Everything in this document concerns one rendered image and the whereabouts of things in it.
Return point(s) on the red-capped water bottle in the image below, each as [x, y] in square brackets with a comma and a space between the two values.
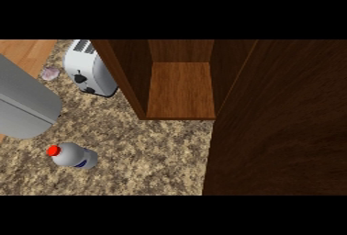
[73, 156]

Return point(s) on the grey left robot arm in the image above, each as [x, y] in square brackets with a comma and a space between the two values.
[22, 101]

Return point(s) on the brown wooden cabinet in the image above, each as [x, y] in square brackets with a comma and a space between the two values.
[180, 88]

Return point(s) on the dark wooden cabinet door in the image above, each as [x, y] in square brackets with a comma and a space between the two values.
[279, 122]

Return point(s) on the white toaster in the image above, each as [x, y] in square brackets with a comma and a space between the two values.
[90, 73]

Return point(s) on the small pale pink object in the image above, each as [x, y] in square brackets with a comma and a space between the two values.
[50, 73]

